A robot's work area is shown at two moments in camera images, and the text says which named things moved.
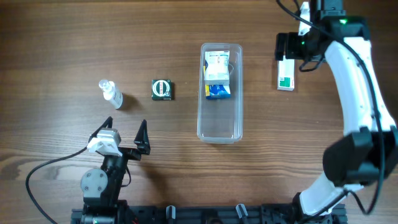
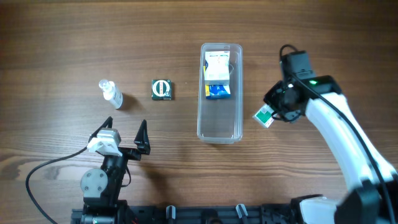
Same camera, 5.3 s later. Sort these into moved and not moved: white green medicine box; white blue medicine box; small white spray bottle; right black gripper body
Moved: right black gripper body; white green medicine box
Not moved: small white spray bottle; white blue medicine box
